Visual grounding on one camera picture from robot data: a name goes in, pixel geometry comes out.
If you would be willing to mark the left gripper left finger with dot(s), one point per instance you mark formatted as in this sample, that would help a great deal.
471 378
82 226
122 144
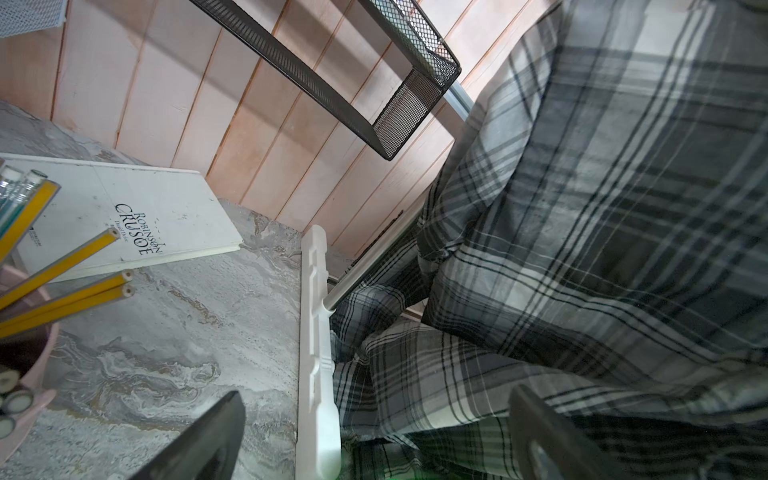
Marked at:
207 449

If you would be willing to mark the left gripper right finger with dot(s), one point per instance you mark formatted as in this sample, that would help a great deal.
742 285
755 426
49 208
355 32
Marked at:
547 445

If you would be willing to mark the grey plaid shirt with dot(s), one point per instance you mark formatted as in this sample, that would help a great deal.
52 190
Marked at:
598 235

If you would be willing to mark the metal clothes rack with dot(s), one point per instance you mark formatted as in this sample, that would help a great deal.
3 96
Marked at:
318 445

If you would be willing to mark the pink pencil cup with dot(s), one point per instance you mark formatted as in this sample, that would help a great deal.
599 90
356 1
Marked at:
29 331

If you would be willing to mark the black mesh shelf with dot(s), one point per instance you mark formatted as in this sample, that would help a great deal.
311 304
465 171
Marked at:
378 67

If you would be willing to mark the white wire shelf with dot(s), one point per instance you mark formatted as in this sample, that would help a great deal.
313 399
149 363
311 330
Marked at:
19 17

